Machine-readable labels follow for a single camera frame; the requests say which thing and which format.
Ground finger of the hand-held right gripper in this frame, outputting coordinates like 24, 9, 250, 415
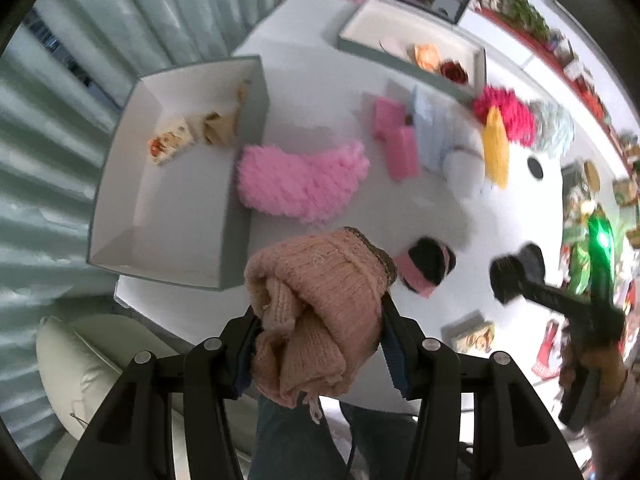
489, 254, 532, 306
517, 242, 547, 288

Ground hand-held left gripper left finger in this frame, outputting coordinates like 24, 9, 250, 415
60, 304, 264, 480

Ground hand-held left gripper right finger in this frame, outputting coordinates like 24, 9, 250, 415
381, 291, 587, 480

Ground peach knitted cloth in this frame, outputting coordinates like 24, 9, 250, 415
243, 226, 398, 423

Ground white cloth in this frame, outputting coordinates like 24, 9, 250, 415
446, 150, 487, 200

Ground deep grey box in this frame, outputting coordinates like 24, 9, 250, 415
86, 55, 271, 291

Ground pink fluffy cloth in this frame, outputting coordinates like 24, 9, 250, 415
236, 140, 372, 225

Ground person's right forearm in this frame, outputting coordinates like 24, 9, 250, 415
582, 395, 640, 480

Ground person's right hand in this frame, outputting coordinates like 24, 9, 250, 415
560, 332, 628, 403

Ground pile of colourful toys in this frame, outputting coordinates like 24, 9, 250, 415
559, 157, 640, 311

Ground floral fabric pouch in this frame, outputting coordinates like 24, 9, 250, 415
146, 116, 195, 167
442, 311, 497, 356

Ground black and pink headband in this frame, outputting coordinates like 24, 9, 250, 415
391, 236, 457, 301

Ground person's jeans legs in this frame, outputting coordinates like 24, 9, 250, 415
247, 392, 426, 480

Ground yellow cloth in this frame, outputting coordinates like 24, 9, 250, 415
481, 106, 512, 191

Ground pale blue fluffy cloth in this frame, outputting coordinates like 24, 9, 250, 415
529, 100, 577, 162

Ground magenta fluffy cloth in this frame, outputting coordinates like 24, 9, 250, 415
472, 85, 539, 149

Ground cream cushion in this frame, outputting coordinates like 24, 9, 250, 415
35, 314, 261, 480

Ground light blue folded cloth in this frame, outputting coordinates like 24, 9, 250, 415
411, 86, 460, 172

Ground red fabric flower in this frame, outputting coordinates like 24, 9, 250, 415
438, 59, 469, 84

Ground orange fabric flower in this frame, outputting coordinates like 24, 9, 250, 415
413, 43, 442, 72

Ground beige crumpled cloth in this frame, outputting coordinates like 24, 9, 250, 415
200, 79, 254, 147

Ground green potted plant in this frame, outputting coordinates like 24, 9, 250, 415
479, 0, 552, 42

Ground pink round pad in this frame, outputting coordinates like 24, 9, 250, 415
378, 36, 409, 56

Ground shallow grey open box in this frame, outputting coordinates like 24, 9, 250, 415
337, 0, 488, 106

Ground pale green curtain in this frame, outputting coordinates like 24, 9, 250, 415
0, 0, 321, 466

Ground red-edged wall shelf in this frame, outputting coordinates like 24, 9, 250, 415
472, 4, 640, 166

